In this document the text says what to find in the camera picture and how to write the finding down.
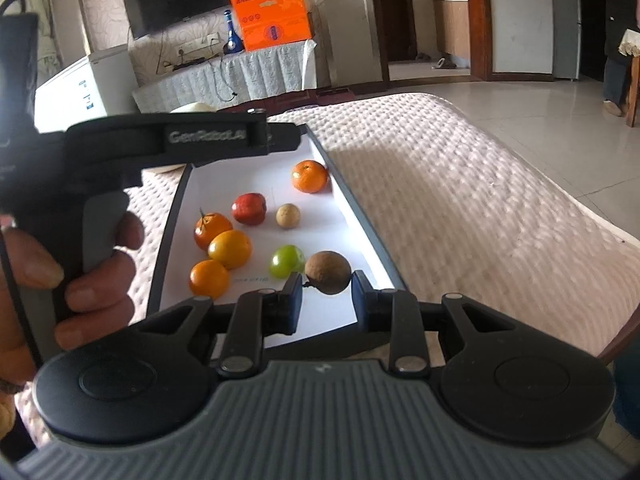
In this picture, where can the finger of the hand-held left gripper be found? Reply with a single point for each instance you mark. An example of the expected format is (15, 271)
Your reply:
(285, 137)

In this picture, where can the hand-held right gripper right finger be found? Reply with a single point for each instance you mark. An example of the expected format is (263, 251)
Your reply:
(359, 302)

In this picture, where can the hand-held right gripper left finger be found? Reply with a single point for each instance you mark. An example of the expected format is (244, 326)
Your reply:
(295, 302)

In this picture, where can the large brown longan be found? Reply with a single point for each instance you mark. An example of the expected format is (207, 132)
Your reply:
(327, 272)

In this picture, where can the grey box with white inside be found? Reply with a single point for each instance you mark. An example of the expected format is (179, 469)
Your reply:
(260, 177)

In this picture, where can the small tan longan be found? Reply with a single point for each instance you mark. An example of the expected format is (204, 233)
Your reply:
(288, 216)

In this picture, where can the red plum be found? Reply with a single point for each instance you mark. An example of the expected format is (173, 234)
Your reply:
(248, 208)

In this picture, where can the person's left forearm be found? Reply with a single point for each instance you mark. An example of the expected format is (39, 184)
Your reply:
(5, 415)

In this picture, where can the person's left hand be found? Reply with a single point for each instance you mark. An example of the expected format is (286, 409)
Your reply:
(30, 260)

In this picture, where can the orange tangerine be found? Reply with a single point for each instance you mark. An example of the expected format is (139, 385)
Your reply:
(310, 176)
(209, 278)

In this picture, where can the cabinet with grey patterned cloth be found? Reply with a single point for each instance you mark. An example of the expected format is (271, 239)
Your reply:
(270, 72)

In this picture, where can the white chest freezer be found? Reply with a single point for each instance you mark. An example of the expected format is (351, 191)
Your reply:
(75, 90)

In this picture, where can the yellow-orange tangerine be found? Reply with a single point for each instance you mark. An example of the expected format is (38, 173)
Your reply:
(229, 249)

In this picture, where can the tangerine with stem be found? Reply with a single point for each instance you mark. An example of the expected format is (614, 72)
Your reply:
(212, 232)

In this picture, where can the blue glass bottle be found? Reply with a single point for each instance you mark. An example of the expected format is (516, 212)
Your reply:
(232, 42)

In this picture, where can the black power strip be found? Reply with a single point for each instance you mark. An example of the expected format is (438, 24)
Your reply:
(188, 63)

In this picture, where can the orange gift box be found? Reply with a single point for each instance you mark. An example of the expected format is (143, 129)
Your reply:
(272, 20)

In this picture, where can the pale tied curtain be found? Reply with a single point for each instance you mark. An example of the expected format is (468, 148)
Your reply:
(40, 20)

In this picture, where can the beige quilted blanket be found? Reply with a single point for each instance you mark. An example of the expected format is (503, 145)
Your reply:
(475, 210)

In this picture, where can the dark interior door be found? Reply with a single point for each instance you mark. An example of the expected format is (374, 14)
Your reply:
(392, 10)

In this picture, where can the wooden kitchen cabinet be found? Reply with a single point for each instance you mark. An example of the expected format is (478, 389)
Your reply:
(450, 30)

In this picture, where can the grey refrigerator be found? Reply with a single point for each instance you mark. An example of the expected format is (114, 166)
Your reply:
(567, 20)

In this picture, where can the table with lace cloth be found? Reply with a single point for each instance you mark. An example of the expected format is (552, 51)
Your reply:
(631, 42)

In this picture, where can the wide white wall socket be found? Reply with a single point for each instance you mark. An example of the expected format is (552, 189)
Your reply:
(210, 39)

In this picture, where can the wooden door frame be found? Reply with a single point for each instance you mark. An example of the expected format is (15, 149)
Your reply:
(477, 10)

